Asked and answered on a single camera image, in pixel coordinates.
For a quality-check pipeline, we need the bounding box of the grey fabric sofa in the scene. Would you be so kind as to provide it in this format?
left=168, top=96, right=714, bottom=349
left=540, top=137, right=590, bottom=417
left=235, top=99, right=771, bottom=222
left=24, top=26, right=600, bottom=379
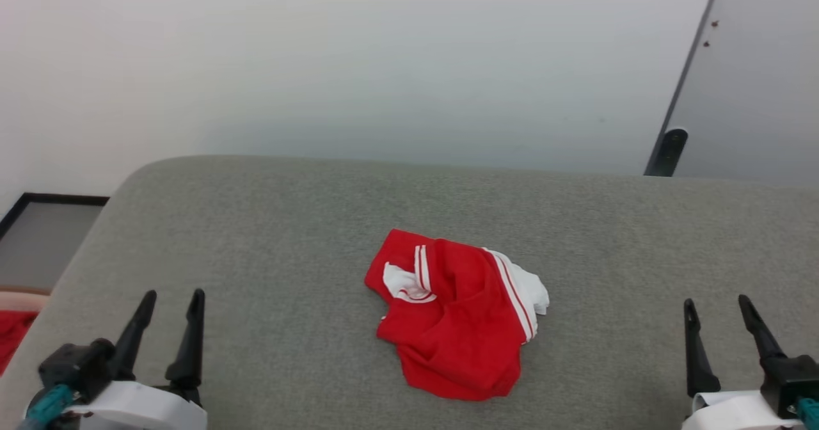
left=0, top=155, right=819, bottom=430

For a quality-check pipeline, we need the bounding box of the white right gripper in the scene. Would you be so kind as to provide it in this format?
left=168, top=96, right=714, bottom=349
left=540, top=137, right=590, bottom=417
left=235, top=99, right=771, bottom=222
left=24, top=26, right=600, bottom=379
left=681, top=294, right=804, bottom=430

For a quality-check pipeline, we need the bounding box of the red Bulls basketball jersey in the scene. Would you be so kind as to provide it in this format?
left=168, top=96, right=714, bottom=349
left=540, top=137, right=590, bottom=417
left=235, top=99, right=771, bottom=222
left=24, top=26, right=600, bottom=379
left=364, top=228, right=551, bottom=402

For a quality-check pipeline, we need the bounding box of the red cloth in basket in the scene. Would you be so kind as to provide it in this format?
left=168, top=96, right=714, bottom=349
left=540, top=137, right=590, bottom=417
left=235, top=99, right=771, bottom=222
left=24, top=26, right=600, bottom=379
left=0, top=310, right=40, bottom=375

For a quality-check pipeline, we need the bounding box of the black rounded door stopper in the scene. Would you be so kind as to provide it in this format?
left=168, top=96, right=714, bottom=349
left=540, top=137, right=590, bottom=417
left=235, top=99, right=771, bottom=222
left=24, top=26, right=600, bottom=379
left=647, top=127, right=690, bottom=178

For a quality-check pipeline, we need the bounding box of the teal plug left camera cable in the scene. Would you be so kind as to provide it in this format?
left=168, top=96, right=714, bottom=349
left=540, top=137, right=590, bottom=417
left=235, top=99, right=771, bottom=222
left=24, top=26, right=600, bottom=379
left=18, top=383, right=76, bottom=430

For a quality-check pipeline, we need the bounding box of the black framed grey panel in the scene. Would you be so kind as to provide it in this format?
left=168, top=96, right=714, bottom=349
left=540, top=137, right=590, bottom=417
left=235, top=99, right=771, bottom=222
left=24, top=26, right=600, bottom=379
left=0, top=192, right=111, bottom=294

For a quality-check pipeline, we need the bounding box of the beige laundry basket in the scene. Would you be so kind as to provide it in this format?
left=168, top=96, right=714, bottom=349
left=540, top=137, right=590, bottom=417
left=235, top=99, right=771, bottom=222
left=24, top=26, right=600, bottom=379
left=0, top=286, right=52, bottom=379

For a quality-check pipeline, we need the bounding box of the grey door with black edge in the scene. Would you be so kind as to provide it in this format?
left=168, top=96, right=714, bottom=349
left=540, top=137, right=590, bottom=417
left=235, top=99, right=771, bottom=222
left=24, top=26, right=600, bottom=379
left=642, top=0, right=819, bottom=189

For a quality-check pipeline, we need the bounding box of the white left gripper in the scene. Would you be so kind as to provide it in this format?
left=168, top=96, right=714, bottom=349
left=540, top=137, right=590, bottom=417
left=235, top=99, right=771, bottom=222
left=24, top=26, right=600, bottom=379
left=63, top=288, right=209, bottom=430

